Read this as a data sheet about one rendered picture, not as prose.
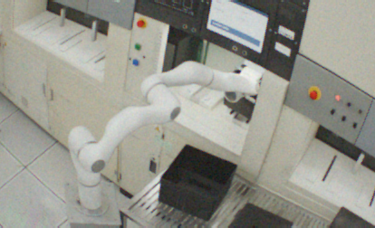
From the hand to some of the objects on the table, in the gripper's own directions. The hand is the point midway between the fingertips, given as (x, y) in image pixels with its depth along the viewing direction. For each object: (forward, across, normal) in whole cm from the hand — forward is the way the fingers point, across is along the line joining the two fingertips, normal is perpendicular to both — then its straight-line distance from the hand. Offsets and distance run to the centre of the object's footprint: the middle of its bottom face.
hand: (257, 69), depth 245 cm
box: (-59, -93, +43) cm, 119 cm away
